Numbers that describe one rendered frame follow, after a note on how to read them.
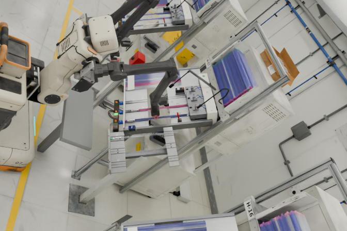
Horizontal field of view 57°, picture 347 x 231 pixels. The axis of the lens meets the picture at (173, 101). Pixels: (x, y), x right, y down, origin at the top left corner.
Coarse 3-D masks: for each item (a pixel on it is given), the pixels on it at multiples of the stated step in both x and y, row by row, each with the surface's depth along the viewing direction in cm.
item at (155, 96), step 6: (168, 72) 213; (162, 78) 219; (168, 78) 212; (174, 78) 209; (162, 84) 219; (168, 84) 220; (156, 90) 228; (162, 90) 226; (150, 96) 239; (156, 96) 232
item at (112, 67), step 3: (108, 63) 190; (111, 63) 191; (114, 63) 192; (117, 63) 193; (108, 66) 189; (111, 66) 190; (114, 66) 191; (117, 66) 192; (120, 66) 194; (108, 69) 188; (111, 69) 189; (114, 69) 190; (117, 69) 191; (120, 69) 192; (108, 72) 190
